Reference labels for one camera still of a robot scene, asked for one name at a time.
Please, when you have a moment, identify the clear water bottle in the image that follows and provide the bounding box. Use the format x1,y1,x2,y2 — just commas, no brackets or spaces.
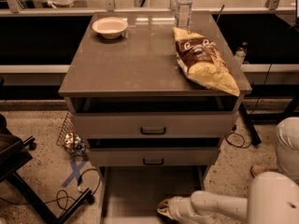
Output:
175,0,192,29

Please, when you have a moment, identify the black chair base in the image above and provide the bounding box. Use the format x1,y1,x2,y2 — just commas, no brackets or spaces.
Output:
0,114,95,224

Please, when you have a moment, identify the bottom open drawer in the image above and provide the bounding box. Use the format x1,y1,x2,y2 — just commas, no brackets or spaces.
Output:
100,166,204,224

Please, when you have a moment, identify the middle grey drawer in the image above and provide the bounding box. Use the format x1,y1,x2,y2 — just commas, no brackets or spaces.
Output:
87,138,219,166

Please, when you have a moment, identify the black floor cable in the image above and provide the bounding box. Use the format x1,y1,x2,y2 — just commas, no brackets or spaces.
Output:
0,167,103,211

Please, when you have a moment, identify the top grey drawer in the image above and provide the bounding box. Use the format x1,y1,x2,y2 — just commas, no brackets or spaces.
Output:
70,96,239,139

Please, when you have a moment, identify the beige trouser leg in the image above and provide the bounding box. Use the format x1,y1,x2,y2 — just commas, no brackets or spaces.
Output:
276,117,299,183

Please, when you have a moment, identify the white bowl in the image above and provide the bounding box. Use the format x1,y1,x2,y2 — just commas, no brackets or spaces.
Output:
92,17,128,39

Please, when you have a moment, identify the brown yellow chip bag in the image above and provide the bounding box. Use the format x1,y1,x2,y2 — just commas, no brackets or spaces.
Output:
173,27,240,96

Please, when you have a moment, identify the tan sneaker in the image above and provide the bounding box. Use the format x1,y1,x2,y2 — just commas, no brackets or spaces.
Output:
250,164,277,177

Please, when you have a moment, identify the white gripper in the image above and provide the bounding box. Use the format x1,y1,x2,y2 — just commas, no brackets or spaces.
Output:
157,196,198,223

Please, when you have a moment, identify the wire basket with snacks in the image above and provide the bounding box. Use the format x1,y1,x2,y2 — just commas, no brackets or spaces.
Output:
56,112,86,158

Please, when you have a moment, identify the grey drawer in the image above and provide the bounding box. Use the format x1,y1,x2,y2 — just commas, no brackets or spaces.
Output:
87,138,219,166
70,96,239,139

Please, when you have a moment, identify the small bottle behind cabinet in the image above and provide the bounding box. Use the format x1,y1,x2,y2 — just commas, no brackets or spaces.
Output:
235,41,248,64

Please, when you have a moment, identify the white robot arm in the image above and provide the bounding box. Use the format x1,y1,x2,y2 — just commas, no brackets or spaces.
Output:
157,172,299,224

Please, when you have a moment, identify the grey drawer cabinet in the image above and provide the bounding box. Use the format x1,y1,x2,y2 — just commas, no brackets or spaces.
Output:
59,11,243,223

